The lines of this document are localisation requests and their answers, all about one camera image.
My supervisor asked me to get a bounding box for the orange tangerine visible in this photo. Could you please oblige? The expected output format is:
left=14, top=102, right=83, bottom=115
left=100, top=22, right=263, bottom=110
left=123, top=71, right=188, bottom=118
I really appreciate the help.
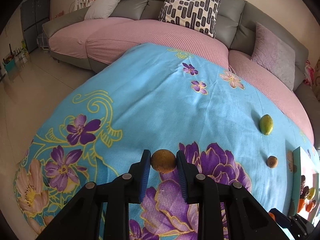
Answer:
left=306, top=200, right=316, bottom=213
left=268, top=212, right=276, bottom=220
left=297, top=198, right=305, bottom=213

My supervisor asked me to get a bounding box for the brown longan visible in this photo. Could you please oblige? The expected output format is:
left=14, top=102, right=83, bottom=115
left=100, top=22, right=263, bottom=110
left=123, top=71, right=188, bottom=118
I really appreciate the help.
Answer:
left=151, top=149, right=176, bottom=174
left=266, top=155, right=278, bottom=168

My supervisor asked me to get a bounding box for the green fruit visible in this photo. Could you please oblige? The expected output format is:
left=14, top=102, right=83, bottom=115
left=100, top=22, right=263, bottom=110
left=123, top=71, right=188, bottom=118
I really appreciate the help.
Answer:
left=259, top=114, right=273, bottom=135
left=306, top=187, right=316, bottom=200

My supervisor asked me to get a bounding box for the dark red jujube date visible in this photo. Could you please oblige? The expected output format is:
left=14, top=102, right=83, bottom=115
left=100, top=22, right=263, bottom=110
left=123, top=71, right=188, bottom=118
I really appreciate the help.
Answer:
left=300, top=175, right=305, bottom=190

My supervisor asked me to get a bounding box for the white tray teal rim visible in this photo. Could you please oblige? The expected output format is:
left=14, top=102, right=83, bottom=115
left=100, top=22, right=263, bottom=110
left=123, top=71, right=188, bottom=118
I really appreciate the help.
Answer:
left=287, top=147, right=319, bottom=226

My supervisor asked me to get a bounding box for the blue floral tablecloth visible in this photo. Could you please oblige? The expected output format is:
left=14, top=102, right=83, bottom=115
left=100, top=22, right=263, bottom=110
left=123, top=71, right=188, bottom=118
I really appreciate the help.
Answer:
left=14, top=43, right=319, bottom=233

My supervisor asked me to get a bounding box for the green fruit on cloth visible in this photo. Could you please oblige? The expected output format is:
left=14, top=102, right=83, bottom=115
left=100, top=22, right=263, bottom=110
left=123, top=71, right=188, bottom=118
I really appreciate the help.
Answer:
left=259, top=114, right=273, bottom=135

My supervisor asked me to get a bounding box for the brown patterned curtain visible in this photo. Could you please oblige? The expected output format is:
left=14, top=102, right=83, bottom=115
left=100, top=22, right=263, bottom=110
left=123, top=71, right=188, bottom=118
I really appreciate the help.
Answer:
left=312, top=59, right=320, bottom=100

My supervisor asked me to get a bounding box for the lilac grey cushion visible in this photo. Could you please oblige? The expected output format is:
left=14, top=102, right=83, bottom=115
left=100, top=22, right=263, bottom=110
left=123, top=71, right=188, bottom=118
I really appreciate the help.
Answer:
left=251, top=22, right=296, bottom=90

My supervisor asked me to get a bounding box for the pink white toy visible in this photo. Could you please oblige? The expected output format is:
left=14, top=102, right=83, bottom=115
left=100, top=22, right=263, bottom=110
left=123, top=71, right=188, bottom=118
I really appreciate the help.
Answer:
left=304, top=60, right=315, bottom=87

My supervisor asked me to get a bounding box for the grey sofa pink cover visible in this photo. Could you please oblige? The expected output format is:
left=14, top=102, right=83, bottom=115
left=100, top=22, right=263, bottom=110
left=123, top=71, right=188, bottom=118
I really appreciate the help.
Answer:
left=42, top=0, right=319, bottom=148

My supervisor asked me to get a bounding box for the black white patterned cushion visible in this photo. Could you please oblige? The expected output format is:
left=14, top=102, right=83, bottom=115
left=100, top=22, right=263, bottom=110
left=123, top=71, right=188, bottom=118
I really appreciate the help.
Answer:
left=158, top=0, right=222, bottom=38

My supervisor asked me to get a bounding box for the light grey cushion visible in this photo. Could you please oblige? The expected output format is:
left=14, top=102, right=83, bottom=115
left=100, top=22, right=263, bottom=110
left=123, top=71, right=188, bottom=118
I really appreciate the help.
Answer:
left=84, top=0, right=120, bottom=20

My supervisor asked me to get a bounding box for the white magazine rack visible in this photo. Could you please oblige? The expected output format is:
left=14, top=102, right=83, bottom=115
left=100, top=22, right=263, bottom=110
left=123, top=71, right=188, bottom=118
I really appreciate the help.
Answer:
left=74, top=0, right=95, bottom=10

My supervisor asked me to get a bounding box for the dark grey cabinet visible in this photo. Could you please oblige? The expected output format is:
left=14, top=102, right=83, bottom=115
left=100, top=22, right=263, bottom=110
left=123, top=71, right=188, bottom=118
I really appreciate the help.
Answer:
left=21, top=0, right=50, bottom=53

